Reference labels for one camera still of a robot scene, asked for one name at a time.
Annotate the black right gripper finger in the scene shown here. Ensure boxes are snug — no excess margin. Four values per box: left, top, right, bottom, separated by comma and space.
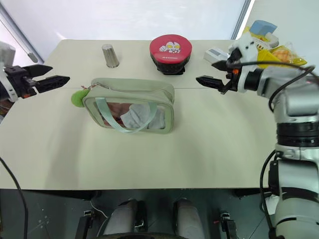
211, 59, 229, 72
195, 75, 228, 92

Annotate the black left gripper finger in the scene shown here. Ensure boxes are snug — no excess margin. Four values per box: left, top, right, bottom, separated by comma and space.
36, 75, 71, 94
25, 64, 53, 78

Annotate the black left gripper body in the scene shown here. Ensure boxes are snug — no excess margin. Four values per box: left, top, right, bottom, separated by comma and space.
2, 65, 38, 99

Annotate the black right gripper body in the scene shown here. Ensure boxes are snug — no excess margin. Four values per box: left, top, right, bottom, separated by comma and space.
220, 47, 242, 95

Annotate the green transparent toiletry bag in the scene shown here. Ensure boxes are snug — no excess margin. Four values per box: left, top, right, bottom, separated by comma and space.
82, 77, 175, 135

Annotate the white rectangular box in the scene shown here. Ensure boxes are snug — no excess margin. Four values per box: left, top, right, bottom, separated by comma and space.
203, 48, 229, 63

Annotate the grey metal rod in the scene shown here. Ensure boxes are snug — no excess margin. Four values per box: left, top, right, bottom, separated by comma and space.
0, 18, 39, 64

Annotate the green pompom charm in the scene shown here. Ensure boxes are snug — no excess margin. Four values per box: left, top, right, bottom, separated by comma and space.
71, 89, 89, 109

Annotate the red lidded cartoon bowl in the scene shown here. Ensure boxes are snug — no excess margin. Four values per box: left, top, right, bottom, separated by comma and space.
149, 34, 193, 76

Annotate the yellow snack bag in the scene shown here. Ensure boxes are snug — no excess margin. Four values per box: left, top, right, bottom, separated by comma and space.
257, 41, 309, 70

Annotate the blue box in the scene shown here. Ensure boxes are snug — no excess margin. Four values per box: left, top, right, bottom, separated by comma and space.
249, 20, 279, 36

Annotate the metal cup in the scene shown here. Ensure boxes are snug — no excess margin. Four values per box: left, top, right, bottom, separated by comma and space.
101, 43, 121, 68

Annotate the grey folded cloth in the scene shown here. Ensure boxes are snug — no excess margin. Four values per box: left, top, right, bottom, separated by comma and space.
120, 103, 166, 130

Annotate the grey rounded shape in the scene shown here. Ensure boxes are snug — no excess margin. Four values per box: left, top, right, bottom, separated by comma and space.
103, 198, 141, 236
172, 197, 205, 239

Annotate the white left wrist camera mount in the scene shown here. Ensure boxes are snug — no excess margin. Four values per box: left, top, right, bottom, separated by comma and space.
0, 41, 19, 103

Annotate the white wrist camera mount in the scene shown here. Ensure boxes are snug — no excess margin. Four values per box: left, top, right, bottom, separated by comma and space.
228, 33, 263, 93
0, 41, 19, 103

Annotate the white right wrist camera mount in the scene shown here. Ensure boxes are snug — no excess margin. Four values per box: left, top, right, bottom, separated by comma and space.
228, 33, 263, 93

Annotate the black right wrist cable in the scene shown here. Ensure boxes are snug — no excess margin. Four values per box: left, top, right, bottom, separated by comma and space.
230, 60, 316, 114

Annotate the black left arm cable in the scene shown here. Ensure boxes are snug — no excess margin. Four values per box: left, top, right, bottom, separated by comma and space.
0, 156, 28, 239

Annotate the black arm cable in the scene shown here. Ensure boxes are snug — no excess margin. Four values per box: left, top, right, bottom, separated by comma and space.
0, 156, 28, 239
259, 148, 278, 239

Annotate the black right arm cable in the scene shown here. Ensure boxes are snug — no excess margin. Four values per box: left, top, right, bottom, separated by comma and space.
259, 148, 278, 239

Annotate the black table frame bracket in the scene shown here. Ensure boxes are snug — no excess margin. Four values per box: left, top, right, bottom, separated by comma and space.
219, 211, 239, 239
74, 210, 97, 239

